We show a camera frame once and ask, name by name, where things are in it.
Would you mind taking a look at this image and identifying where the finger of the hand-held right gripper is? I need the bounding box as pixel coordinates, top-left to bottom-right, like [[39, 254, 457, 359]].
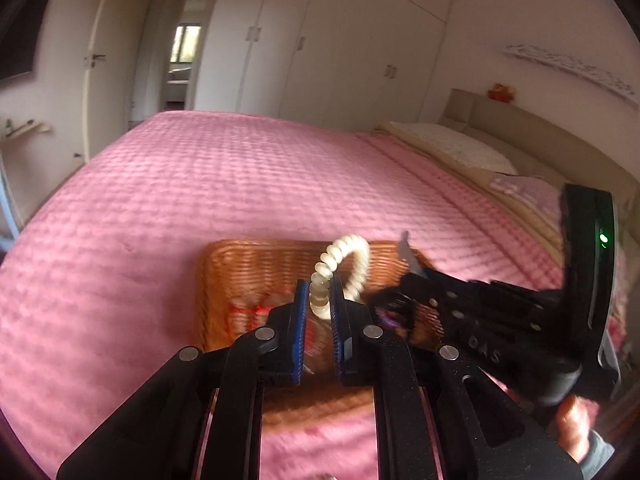
[[401, 269, 474, 307], [371, 286, 444, 344]]

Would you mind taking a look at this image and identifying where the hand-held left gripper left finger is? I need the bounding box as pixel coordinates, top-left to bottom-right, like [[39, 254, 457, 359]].
[[56, 279, 311, 480]]

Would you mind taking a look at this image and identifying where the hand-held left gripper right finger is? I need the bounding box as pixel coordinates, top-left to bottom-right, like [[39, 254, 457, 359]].
[[327, 272, 586, 480]]

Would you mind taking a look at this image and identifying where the blue hair clip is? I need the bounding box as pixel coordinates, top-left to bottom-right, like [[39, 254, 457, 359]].
[[397, 230, 429, 281]]

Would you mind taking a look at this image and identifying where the pink bead bracelet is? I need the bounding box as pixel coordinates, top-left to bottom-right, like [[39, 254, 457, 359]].
[[227, 294, 281, 334]]

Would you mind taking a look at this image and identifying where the cream coil hair tie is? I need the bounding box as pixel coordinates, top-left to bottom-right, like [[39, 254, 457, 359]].
[[308, 233, 371, 324]]

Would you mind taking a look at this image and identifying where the woven wicker basket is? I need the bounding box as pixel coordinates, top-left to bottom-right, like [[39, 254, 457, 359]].
[[192, 238, 452, 412]]

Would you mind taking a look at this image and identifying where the person's right hand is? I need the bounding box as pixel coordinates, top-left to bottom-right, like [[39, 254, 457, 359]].
[[554, 393, 607, 467]]

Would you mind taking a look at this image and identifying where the purple patterned pillow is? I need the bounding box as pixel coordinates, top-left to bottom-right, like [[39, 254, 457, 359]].
[[489, 174, 567, 227]]

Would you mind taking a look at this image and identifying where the white dotted pillow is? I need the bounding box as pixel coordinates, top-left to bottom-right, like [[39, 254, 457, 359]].
[[389, 120, 519, 176]]

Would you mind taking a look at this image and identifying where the beige bed headboard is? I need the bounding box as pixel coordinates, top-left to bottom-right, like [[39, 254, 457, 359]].
[[437, 87, 640, 197]]

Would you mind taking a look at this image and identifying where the pink plush blanket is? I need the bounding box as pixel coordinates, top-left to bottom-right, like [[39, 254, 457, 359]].
[[0, 109, 627, 480]]

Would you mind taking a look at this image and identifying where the red plush toy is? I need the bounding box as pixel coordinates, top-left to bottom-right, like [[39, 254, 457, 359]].
[[487, 82, 516, 104]]

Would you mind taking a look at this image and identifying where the white wardrobe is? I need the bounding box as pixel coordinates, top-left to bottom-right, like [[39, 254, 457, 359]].
[[192, 0, 454, 137]]

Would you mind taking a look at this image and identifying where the blue and white desk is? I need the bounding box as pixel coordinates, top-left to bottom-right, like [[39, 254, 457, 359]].
[[0, 154, 21, 241]]

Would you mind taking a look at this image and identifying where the white door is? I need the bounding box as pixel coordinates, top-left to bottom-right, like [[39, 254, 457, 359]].
[[82, 0, 157, 162]]

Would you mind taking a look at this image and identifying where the white ornate wall shelf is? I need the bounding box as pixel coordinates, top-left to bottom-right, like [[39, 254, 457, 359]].
[[504, 42, 639, 104]]

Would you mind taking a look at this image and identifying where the small wooden wall shelf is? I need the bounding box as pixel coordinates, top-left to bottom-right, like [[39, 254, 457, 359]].
[[0, 117, 52, 139]]

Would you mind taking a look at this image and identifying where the black wall television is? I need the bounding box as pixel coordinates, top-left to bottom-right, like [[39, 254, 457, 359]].
[[0, 0, 54, 82]]

